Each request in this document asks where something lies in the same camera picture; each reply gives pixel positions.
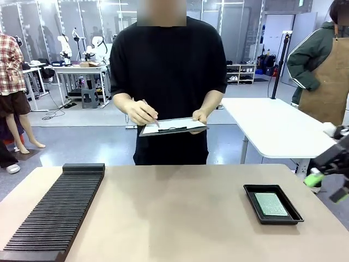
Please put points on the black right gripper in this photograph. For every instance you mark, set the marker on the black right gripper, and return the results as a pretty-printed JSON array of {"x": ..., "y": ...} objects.
[{"x": 334, "y": 158}]

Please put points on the green perforated PCB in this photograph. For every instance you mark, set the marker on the green perforated PCB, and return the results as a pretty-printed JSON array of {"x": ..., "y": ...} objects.
[{"x": 271, "y": 204}]

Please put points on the black clipboard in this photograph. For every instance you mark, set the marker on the black clipboard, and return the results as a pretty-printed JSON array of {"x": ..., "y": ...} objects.
[{"x": 152, "y": 133}]

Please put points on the pinkish grey pen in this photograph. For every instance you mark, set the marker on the pinkish grey pen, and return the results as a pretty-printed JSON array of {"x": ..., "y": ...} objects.
[{"x": 150, "y": 113}]

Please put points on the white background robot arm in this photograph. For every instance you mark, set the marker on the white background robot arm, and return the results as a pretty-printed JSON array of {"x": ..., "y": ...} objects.
[{"x": 98, "y": 46}]

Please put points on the person's right forearm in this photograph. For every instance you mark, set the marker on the person's right forearm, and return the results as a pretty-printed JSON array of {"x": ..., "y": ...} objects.
[{"x": 124, "y": 103}]

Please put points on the person's left forearm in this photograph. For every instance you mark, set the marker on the person's left forearm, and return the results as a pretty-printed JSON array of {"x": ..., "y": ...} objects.
[{"x": 215, "y": 102}]

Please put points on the black slotted PCB rack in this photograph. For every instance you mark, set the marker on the black slotted PCB rack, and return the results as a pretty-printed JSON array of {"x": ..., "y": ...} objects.
[{"x": 54, "y": 207}]

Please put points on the person's left hand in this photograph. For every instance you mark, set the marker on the person's left hand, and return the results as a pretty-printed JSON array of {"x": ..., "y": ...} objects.
[{"x": 200, "y": 116}]

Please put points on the person's right hand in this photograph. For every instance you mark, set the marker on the person's right hand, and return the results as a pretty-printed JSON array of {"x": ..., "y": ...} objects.
[{"x": 139, "y": 114}]

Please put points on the black plastic tray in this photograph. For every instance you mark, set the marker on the black plastic tray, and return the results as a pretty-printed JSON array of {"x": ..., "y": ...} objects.
[{"x": 295, "y": 215}]

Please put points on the white rounded table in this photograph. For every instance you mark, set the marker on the white rounded table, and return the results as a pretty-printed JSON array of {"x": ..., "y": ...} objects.
[{"x": 272, "y": 128}]

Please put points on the person in brown apron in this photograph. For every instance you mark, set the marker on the person in brown apron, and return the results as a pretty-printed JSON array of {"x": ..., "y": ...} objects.
[{"x": 321, "y": 71}]

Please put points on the black tripod pole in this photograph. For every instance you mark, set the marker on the black tripod pole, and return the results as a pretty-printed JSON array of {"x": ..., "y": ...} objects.
[{"x": 279, "y": 65}]

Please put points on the black luggage bags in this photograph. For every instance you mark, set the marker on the black luggage bags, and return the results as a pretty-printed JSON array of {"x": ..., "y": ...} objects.
[{"x": 267, "y": 64}]

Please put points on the wooden shoe shelf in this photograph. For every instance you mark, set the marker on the wooden shoe shelf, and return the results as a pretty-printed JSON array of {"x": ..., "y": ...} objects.
[{"x": 241, "y": 73}]

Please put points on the white paper sheet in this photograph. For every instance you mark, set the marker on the white paper sheet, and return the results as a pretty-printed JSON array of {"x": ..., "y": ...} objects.
[{"x": 177, "y": 125}]

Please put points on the person in black t-shirt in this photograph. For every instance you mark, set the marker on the person in black t-shirt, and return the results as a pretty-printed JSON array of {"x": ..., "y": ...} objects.
[{"x": 169, "y": 68}]

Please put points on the grey step stool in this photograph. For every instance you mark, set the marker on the grey step stool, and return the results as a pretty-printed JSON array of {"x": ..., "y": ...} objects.
[{"x": 89, "y": 98}]

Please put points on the brown cardboard box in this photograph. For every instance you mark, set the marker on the brown cardboard box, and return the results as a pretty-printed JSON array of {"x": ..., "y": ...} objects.
[{"x": 90, "y": 64}]

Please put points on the white desk with cardboard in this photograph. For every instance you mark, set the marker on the white desk with cardboard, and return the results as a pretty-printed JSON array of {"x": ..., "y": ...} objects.
[{"x": 81, "y": 69}]

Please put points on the white lamp stand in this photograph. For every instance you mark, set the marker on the white lamp stand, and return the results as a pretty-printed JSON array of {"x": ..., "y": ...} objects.
[{"x": 76, "y": 41}]

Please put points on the black office chair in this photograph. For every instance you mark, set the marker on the black office chair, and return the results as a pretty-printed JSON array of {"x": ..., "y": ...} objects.
[{"x": 47, "y": 74}]

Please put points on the white slipper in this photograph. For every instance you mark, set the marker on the white slipper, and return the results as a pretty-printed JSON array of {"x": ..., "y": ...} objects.
[{"x": 13, "y": 168}]

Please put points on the white height-adjustable desk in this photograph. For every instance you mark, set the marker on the white height-adjustable desk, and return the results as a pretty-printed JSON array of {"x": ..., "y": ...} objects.
[{"x": 32, "y": 71}]

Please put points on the person in plaid shirt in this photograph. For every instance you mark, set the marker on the person in plaid shirt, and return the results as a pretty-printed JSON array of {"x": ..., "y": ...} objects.
[{"x": 11, "y": 71}]

